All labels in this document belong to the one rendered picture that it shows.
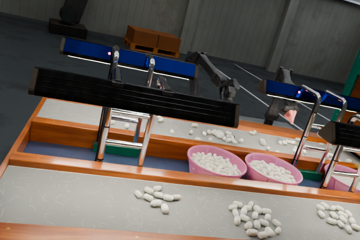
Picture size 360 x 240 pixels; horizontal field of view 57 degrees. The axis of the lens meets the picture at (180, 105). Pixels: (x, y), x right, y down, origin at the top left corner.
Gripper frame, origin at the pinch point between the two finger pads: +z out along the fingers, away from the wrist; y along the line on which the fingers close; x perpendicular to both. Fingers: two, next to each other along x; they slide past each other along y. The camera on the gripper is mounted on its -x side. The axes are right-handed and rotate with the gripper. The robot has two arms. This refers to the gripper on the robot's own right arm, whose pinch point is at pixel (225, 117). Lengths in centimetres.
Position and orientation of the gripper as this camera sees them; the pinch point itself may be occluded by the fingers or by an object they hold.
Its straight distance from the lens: 193.5
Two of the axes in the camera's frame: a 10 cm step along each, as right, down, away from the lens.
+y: 9.5, 1.6, 2.5
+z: -0.1, 8.6, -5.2
